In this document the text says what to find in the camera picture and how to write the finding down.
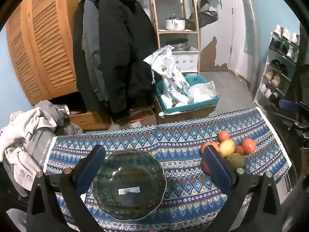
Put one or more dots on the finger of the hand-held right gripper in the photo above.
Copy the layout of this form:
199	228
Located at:
287	120
289	105

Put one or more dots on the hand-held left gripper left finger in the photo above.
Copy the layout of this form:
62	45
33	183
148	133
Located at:
91	165

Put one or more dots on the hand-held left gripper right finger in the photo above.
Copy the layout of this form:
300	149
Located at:
217	168

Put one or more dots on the dark red apple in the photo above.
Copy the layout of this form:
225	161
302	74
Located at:
206	168

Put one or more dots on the green pear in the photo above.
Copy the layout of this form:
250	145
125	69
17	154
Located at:
236	160

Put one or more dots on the yellow green apple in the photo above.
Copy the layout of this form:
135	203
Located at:
227	148

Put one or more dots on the large orange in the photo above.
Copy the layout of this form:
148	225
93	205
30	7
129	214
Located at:
249	146
210	143

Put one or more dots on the small tangerine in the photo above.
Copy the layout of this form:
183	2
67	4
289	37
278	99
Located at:
223	135
239	150

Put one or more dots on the dark green glass bowl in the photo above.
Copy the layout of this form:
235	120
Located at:
128	174

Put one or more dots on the grey shoe rack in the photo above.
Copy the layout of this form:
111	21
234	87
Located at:
264	72

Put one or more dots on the wooden drawer box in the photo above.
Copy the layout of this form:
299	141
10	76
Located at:
89	120

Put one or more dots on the blue patterned tablecloth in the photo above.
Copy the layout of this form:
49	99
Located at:
183	135

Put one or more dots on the grey printed garment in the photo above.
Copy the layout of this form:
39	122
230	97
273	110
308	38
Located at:
38	145

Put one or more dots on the large cardboard box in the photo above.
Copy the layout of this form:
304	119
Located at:
188	118

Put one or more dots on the teal plastic bin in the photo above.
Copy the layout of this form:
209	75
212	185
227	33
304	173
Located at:
190	108

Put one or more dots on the small cardboard box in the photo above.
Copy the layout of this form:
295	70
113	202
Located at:
144	119

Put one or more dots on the grey hoodie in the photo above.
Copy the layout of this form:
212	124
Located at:
48	108

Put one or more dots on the group of shoes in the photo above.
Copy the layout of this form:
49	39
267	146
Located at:
286	32

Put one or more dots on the clear plastic bag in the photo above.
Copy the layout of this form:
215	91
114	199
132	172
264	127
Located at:
200	91

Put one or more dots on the pile of grey white clothes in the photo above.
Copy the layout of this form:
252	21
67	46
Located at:
21	125

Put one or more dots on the white door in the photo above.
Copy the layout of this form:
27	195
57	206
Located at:
241	29

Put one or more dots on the white printed rice bag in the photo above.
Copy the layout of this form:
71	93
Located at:
169	70

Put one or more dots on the white plastic basket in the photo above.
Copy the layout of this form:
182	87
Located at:
185	61

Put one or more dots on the black coat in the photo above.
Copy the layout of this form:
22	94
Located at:
125	53

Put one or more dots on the dark hanging bag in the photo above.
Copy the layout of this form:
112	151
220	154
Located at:
205	17

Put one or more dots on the metal steamer pot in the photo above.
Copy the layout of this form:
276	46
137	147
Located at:
179	46

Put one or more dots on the black white hanging bag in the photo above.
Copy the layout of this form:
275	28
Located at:
204	4

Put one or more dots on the wooden louvered wardrobe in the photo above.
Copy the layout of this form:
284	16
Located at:
43	41

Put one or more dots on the wooden shelf unit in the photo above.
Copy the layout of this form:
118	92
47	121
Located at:
176	31

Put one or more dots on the grey jacket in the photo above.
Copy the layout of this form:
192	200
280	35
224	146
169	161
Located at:
90	29

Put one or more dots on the white cooking pot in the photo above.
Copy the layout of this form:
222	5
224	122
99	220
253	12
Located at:
175	24

